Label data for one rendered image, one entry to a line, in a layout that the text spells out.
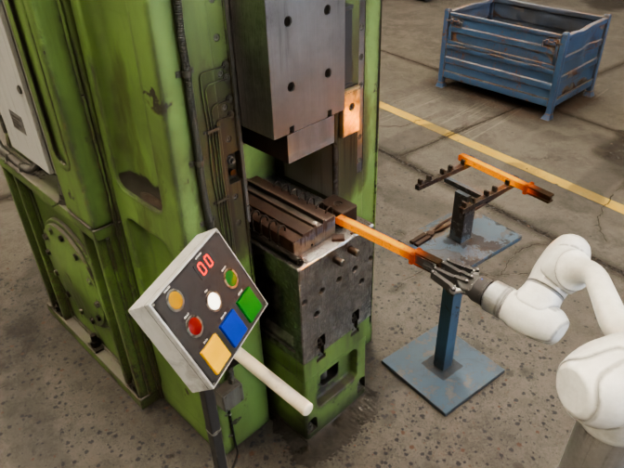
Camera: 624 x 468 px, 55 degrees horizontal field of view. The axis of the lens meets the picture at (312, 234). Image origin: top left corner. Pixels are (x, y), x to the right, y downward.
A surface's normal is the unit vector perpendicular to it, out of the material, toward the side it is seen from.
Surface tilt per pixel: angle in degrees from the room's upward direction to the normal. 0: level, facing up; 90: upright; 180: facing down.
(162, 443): 0
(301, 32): 90
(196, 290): 60
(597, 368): 25
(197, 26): 90
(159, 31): 90
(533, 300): 31
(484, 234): 0
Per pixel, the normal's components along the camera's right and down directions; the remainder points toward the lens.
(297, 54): 0.70, 0.39
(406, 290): -0.03, -0.82
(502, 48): -0.73, 0.40
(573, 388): -0.96, 0.08
